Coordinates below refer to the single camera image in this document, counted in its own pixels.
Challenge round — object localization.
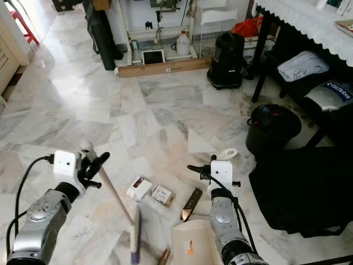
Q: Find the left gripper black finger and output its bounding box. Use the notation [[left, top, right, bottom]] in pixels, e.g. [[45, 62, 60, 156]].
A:
[[87, 152, 111, 173]]

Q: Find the beige long-handled dustpan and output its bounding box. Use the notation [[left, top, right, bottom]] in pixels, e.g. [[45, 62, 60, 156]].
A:
[[171, 147, 239, 265]]

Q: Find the beige broom with round knob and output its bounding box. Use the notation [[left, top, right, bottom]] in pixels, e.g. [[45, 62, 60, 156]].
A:
[[79, 141, 142, 264]]

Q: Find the dark brown snack wrapper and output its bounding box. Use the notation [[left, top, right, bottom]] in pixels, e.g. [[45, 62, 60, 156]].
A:
[[180, 188, 204, 222]]

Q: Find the small white carton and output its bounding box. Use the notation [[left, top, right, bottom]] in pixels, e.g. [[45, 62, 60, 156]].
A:
[[126, 176, 154, 202]]

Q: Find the black plastic bucket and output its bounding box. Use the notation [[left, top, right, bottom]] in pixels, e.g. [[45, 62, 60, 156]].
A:
[[245, 104, 303, 158]]

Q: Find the black fabric bag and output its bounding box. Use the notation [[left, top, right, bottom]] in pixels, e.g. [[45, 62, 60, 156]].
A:
[[248, 146, 353, 238]]

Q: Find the black vacuum cleaner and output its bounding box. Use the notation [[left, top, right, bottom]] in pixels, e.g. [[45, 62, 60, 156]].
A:
[[207, 31, 249, 91]]

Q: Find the long flat cardboard box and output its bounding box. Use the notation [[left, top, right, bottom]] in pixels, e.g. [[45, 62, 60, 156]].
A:
[[117, 57, 212, 78]]

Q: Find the black framed table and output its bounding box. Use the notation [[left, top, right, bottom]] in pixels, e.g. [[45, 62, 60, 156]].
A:
[[251, 11, 353, 147]]

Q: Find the white framed tablet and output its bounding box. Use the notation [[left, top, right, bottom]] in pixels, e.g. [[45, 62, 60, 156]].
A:
[[141, 49, 166, 66]]

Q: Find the white plastic jug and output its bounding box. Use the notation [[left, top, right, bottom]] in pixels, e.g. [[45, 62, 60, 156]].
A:
[[175, 30, 191, 56]]

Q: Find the tall black case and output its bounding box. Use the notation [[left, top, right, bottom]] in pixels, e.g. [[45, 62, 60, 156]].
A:
[[84, 0, 117, 71]]

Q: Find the white padded bag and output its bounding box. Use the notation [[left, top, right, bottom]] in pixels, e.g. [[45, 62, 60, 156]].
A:
[[277, 51, 331, 82]]

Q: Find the light wooden door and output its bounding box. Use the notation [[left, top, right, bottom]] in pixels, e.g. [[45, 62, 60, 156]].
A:
[[0, 11, 28, 94]]

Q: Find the red plastic bag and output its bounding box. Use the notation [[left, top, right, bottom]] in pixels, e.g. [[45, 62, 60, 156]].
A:
[[232, 17, 263, 38]]

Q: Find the red stool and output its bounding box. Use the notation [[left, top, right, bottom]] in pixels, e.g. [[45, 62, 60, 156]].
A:
[[8, 8, 41, 46]]

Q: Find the white lace tablecloth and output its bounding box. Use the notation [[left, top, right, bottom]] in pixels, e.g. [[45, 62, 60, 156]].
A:
[[255, 0, 353, 67]]

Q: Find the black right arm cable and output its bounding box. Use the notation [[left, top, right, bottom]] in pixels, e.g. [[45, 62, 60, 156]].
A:
[[186, 164, 257, 255]]

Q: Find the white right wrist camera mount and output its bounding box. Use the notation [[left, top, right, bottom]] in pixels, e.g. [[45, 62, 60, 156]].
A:
[[210, 159, 233, 188]]

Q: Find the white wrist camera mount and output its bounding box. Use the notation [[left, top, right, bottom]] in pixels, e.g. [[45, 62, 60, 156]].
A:
[[210, 159, 233, 188], [54, 150, 85, 183]]

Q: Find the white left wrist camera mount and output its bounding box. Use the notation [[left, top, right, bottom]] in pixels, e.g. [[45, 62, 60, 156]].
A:
[[54, 150, 85, 183]]

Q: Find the white workbench frame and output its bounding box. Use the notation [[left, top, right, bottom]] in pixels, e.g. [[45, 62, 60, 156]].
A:
[[116, 0, 254, 59]]

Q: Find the white wire rack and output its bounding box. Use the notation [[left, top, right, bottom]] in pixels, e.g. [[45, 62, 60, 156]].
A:
[[190, 6, 240, 56]]

